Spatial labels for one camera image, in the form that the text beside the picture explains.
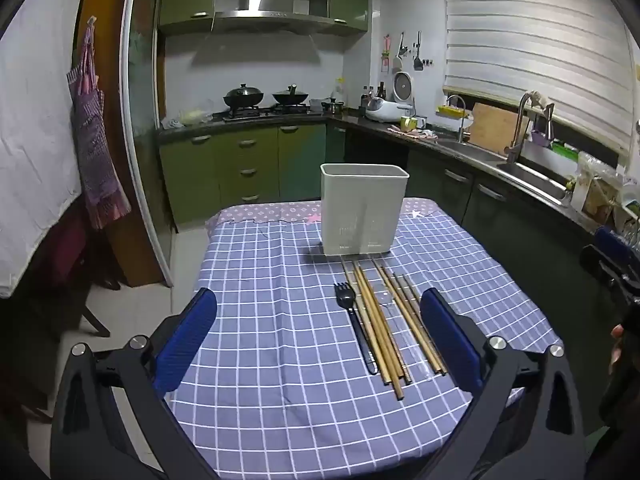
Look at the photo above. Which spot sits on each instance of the black gas stove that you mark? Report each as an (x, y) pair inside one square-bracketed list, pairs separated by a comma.
[(265, 111)]

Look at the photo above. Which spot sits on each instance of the small steel pot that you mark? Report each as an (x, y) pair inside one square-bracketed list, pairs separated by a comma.
[(333, 107)]

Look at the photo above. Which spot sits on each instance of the small black lidded wok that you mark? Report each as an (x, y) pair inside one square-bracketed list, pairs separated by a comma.
[(290, 95)]

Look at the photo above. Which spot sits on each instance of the purple checked apron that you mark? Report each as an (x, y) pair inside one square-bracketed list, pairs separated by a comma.
[(92, 150)]

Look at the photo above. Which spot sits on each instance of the wooden cutting board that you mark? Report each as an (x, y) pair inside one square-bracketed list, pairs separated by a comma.
[(492, 130)]

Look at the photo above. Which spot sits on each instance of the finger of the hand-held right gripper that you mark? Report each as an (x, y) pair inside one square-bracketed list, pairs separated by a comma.
[(607, 239)]

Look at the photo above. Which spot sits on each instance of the black plastic fork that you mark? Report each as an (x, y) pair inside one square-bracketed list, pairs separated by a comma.
[(356, 327)]

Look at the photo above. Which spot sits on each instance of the dark lower cabinets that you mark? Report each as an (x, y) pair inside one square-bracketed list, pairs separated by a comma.
[(500, 240)]

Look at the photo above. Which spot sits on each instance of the person's right hand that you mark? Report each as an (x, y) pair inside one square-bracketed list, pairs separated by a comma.
[(617, 345)]

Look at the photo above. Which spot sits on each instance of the black built-in appliance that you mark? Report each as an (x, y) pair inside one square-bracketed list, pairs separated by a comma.
[(370, 147)]

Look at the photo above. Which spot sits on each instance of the purple patterned cloth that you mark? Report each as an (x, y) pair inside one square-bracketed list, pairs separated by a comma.
[(260, 212)]

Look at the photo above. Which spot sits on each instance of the tall dark sauce bottle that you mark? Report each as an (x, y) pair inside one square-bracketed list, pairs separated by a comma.
[(382, 92)]

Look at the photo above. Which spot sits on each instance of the small seasoning bottles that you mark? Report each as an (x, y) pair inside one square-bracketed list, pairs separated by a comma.
[(367, 96)]

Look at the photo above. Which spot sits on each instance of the clear bag of food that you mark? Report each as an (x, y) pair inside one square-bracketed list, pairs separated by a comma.
[(194, 117)]

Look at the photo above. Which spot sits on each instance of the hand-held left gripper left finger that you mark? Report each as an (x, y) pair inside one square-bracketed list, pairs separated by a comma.
[(182, 345)]

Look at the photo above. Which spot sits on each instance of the white hanging sheet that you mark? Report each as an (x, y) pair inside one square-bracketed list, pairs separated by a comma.
[(35, 135)]

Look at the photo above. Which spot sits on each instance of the dark stone countertop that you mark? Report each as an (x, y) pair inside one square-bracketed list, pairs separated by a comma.
[(350, 124)]

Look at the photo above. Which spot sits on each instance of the hanging steel ladle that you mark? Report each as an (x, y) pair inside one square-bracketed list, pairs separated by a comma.
[(398, 57)]

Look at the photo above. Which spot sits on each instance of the green lower cabinets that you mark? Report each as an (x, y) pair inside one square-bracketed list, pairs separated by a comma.
[(240, 170)]

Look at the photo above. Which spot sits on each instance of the hanging black spatula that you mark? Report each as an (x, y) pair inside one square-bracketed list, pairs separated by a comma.
[(418, 62)]

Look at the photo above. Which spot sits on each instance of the brown wooden door frame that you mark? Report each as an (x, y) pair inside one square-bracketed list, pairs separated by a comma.
[(107, 35)]

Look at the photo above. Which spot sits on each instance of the white round kitchen appliance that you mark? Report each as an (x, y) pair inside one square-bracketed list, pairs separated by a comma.
[(402, 85)]

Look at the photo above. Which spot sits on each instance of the yellow mug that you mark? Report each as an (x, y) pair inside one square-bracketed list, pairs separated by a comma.
[(408, 123)]

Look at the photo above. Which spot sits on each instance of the large black lidded wok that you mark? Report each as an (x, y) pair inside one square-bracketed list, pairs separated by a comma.
[(243, 96)]

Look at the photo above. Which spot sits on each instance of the white window blind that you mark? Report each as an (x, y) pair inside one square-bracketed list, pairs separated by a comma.
[(535, 45)]

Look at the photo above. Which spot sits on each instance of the yellow sponge rack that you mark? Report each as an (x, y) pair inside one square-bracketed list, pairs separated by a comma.
[(450, 111)]

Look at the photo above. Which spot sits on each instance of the steel double sink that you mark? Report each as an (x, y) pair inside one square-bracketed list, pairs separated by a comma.
[(530, 175)]

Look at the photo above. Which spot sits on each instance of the bunch of wooden chopsticks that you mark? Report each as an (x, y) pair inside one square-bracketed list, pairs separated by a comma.
[(382, 345)]

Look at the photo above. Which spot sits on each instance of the dark red chair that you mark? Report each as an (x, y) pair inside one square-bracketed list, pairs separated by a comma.
[(65, 255)]

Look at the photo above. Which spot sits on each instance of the curved steel faucet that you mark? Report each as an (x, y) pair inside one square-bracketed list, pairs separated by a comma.
[(461, 120)]

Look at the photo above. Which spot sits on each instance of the green box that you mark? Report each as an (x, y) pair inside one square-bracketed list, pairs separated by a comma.
[(565, 149)]

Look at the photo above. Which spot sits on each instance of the pink hanging tool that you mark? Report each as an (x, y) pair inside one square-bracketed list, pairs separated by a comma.
[(386, 52)]

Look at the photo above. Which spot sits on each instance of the pink dish cloth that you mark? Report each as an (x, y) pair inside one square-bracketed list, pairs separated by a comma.
[(412, 133)]

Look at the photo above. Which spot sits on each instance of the crumpled plastic bags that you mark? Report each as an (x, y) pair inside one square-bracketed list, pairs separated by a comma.
[(595, 190)]

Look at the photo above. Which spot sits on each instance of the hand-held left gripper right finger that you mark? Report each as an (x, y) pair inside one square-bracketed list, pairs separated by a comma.
[(450, 342)]

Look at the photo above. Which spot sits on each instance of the steel range hood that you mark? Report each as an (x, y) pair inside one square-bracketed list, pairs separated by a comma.
[(270, 5)]

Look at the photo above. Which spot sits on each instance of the yellow oil bottle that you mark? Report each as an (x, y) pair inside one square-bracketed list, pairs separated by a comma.
[(341, 90)]

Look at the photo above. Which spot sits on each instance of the white plastic utensil holder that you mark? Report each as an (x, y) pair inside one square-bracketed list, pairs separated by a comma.
[(360, 210)]

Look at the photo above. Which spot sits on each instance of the clear plastic spoon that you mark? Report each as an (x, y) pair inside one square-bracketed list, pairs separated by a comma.
[(398, 332)]

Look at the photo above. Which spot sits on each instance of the tall angular steel faucet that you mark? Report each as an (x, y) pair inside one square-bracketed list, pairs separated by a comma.
[(517, 135)]

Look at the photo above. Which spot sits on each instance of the glass sliding door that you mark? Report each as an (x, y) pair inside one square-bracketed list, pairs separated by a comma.
[(145, 110)]

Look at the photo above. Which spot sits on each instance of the white rice cooker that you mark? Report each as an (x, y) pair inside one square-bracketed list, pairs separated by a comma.
[(385, 110)]

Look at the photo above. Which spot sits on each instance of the blue checked tablecloth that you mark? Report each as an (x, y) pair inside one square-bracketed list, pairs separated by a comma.
[(275, 335)]

